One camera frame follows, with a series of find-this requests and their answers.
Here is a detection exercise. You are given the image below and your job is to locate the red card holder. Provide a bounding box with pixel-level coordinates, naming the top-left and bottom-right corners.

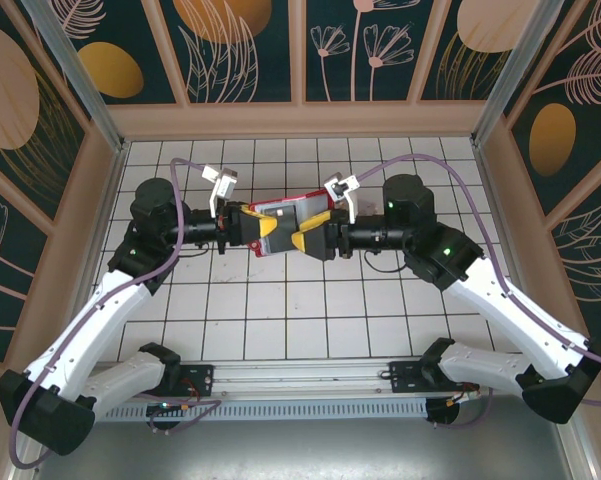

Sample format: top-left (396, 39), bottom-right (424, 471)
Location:
top-left (247, 188), bottom-right (334, 259)

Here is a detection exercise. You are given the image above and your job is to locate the aluminium side rail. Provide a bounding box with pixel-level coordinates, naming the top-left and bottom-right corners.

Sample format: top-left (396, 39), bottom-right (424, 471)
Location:
top-left (472, 141), bottom-right (519, 281)
top-left (92, 141), bottom-right (130, 251)

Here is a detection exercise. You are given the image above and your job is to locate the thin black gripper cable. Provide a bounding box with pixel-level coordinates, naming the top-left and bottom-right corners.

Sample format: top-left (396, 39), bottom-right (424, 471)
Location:
top-left (182, 242), bottom-right (221, 259)
top-left (362, 248), bottom-right (409, 275)

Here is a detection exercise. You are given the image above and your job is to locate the aluminium frame post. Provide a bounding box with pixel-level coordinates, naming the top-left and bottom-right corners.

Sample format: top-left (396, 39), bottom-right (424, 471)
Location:
top-left (471, 0), bottom-right (579, 149)
top-left (22, 0), bottom-right (129, 154)

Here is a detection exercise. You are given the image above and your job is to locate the aluminium mounting rail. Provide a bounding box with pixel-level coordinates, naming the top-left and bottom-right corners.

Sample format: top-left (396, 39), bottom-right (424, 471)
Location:
top-left (94, 360), bottom-right (526, 401)

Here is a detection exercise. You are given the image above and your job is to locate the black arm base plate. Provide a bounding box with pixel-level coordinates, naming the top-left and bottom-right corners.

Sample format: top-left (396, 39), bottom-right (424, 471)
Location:
top-left (178, 363), bottom-right (216, 397)
top-left (388, 359), bottom-right (426, 395)

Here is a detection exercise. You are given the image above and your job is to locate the slotted grey cable duct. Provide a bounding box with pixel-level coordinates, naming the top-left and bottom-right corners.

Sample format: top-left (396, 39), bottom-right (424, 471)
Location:
top-left (99, 398), bottom-right (429, 424)

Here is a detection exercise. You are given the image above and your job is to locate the aluminium frame rail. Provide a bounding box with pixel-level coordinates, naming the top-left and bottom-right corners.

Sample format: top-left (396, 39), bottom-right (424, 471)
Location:
top-left (554, 422), bottom-right (599, 480)

